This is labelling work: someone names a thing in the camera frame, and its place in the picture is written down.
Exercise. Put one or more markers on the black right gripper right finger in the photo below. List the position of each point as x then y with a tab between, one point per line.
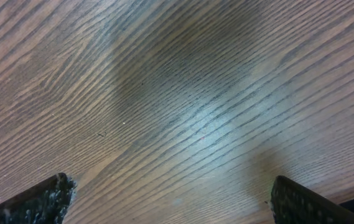
292	203

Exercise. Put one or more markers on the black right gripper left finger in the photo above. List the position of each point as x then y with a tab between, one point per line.
45	203

